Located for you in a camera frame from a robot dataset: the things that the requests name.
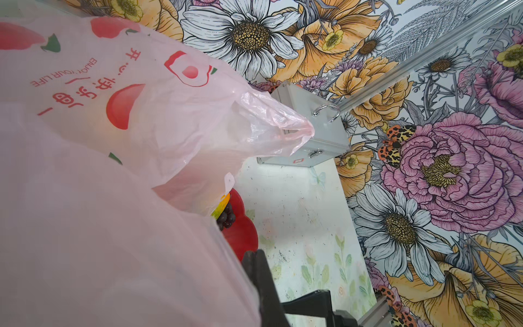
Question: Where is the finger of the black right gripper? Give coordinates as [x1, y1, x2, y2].
[282, 290, 359, 327]

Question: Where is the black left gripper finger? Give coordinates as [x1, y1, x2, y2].
[242, 249, 290, 327]

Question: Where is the pink plastic bag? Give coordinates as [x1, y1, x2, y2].
[1, 16, 314, 326]

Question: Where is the red flower-shaped plate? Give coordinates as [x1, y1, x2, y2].
[222, 189, 259, 262]

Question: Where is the dark grape bunch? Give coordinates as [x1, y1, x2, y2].
[217, 203, 236, 230]

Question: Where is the silver metal case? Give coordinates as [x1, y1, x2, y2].
[256, 81, 351, 168]

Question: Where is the aluminium corner post right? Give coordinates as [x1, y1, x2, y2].
[339, 0, 522, 113]

